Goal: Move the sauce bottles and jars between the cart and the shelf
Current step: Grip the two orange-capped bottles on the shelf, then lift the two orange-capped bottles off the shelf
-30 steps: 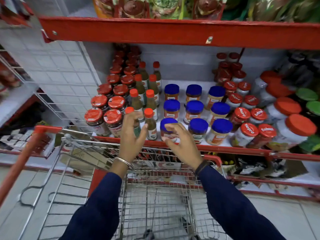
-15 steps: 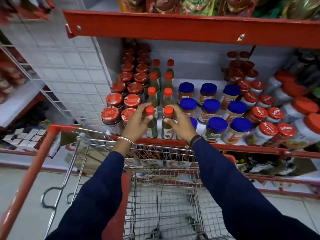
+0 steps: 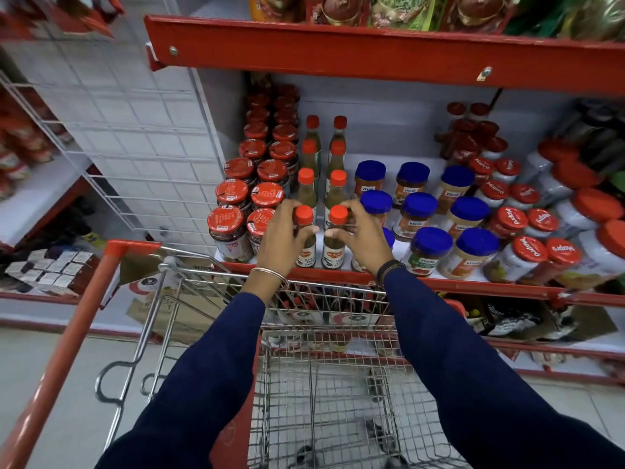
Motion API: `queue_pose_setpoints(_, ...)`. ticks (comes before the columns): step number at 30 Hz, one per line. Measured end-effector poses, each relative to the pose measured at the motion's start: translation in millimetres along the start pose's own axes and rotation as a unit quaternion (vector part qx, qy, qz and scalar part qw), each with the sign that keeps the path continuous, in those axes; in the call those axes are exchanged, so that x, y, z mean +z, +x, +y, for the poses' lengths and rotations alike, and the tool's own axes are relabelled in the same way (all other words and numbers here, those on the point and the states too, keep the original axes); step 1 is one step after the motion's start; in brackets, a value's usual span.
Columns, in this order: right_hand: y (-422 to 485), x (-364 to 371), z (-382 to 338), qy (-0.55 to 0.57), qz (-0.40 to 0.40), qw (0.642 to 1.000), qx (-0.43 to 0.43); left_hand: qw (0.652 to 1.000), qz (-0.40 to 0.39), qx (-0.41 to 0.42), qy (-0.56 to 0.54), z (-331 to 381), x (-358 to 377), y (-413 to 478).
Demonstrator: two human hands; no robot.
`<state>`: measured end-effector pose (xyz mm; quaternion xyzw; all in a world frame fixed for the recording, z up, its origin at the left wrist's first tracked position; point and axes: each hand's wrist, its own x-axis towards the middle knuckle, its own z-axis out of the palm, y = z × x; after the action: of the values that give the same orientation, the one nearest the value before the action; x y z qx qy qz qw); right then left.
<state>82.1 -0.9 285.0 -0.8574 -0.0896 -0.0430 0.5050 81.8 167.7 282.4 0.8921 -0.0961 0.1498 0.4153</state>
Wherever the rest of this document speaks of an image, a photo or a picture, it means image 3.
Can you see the person's right hand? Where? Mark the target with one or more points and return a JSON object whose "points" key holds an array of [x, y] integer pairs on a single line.
{"points": [[366, 239]]}

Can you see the person's left thumb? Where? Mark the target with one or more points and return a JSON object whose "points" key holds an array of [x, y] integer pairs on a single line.
{"points": [[305, 232]]}

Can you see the red food packet with pot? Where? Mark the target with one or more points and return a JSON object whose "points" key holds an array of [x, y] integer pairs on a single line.
{"points": [[339, 9], [476, 13]]}

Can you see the silver bangle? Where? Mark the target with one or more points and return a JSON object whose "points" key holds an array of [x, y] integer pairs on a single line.
{"points": [[273, 274]]}

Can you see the person's left forearm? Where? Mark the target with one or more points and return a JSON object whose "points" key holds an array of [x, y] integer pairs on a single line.
{"points": [[205, 385]]}

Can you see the person's left hand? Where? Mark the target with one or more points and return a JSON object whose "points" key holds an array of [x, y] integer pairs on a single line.
{"points": [[278, 241]]}

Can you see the group of blue-lid spread jars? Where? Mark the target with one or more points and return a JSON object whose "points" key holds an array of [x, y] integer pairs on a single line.
{"points": [[420, 224]]}

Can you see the hanging red snack packets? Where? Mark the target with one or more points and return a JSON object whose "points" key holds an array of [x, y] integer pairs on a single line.
{"points": [[73, 12]]}

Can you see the pile of red pouches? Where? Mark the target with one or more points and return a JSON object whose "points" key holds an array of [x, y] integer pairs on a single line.
{"points": [[22, 141]]}

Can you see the person's right thumb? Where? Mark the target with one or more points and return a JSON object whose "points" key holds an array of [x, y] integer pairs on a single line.
{"points": [[336, 233]]}

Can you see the large red-lid white jar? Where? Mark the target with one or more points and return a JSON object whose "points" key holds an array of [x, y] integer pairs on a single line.
{"points": [[605, 253], [571, 180], [549, 156], [591, 212]]}

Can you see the group of dark red jars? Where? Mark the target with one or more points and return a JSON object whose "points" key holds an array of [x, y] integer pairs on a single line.
{"points": [[466, 136]]}

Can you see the group of dark bottles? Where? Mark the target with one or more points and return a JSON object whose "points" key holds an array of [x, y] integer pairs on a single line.
{"points": [[598, 131]]}

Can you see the orange-capped green sauce bottle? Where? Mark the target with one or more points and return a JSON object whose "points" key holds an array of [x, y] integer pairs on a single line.
{"points": [[307, 253], [333, 253]]}

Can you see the red-edged jar shelf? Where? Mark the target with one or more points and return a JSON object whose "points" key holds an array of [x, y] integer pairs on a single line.
{"points": [[488, 288]]}

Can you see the red-edged low shelf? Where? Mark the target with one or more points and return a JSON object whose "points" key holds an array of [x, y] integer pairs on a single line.
{"points": [[561, 354]]}

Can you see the person's right forearm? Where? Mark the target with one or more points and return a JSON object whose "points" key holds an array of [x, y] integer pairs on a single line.
{"points": [[464, 385]]}

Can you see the yellow food packet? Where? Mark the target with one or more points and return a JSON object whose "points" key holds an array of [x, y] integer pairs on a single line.
{"points": [[276, 7]]}

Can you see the rows of red-lid dark jars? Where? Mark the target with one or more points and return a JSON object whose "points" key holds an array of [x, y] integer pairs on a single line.
{"points": [[234, 195]]}

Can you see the green food packet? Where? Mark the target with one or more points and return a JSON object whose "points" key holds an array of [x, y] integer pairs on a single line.
{"points": [[403, 10]]}

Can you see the pile of black white packets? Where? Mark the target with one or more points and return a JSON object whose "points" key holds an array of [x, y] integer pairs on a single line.
{"points": [[512, 317]]}

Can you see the pile of small white sachets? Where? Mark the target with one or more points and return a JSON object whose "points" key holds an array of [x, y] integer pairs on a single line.
{"points": [[49, 271]]}

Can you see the group of dark green packets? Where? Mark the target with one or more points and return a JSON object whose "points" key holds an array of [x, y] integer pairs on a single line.
{"points": [[569, 17]]}

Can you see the group of small red-lid white jars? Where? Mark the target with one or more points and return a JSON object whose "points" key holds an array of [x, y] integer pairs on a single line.
{"points": [[517, 229]]}

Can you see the rows of orange-capped bottles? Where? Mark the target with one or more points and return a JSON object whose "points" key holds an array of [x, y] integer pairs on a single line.
{"points": [[337, 183]]}

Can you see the white side shelf red edge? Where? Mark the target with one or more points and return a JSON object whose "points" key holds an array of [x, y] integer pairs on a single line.
{"points": [[34, 200]]}

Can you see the brown cardboard box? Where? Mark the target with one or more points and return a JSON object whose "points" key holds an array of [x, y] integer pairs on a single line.
{"points": [[185, 315]]}

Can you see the red metal shelf board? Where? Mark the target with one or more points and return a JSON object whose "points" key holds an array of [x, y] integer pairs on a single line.
{"points": [[371, 56]]}

